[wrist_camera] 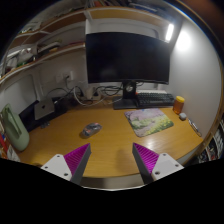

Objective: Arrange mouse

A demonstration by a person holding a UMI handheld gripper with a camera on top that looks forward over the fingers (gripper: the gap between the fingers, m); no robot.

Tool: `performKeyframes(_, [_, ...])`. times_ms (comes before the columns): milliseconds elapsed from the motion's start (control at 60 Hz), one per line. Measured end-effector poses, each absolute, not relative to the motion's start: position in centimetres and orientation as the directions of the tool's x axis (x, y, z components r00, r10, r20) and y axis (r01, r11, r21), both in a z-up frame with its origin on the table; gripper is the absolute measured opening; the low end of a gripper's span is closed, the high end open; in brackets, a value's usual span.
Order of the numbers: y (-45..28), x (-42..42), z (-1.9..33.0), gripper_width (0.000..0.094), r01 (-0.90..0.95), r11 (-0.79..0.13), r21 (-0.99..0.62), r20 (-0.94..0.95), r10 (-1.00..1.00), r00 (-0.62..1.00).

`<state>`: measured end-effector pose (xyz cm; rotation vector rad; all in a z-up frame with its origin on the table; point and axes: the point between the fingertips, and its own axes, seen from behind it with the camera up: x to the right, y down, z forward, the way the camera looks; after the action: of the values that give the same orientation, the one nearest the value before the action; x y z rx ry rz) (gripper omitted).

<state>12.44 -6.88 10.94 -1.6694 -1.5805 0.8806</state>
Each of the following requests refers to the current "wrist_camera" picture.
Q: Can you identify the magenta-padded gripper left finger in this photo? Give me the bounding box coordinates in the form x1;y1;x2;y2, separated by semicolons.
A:
40;143;92;186

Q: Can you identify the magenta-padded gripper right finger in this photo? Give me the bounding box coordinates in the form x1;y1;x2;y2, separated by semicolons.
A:
132;143;185;185

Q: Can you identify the transparent computer mouse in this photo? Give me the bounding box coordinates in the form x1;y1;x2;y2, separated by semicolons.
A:
80;122;103;139

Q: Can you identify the flower print mouse pad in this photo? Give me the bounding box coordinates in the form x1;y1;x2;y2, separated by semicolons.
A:
124;107;175;138

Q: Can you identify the dark pen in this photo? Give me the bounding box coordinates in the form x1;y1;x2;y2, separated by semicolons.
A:
187;118;203;138

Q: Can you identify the black keyboard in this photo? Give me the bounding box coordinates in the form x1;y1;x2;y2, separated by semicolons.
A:
135;92;176;109

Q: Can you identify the silver mini computer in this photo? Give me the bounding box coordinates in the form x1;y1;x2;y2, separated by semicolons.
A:
34;97;56;121

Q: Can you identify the orange jar with yellow lid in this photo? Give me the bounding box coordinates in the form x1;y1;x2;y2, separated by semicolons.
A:
172;95;186;115

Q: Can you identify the pale green bag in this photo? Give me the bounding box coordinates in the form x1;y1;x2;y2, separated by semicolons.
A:
0;103;30;152

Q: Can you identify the white charger block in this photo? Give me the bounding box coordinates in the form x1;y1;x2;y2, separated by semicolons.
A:
84;87;101;101

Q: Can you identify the black computer monitor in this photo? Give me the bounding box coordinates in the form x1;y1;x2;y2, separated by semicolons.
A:
85;31;172;110

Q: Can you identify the white cable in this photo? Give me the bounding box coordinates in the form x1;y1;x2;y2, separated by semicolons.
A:
73;88;114;108

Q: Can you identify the white wall socket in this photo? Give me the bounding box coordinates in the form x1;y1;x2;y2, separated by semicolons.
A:
55;70;74;83

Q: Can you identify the white wall lamp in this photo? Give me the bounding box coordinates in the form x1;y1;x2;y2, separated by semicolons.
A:
165;23;175;43

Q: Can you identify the wooden wall shelf unit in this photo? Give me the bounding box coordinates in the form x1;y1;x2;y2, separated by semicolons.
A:
0;0;174;84

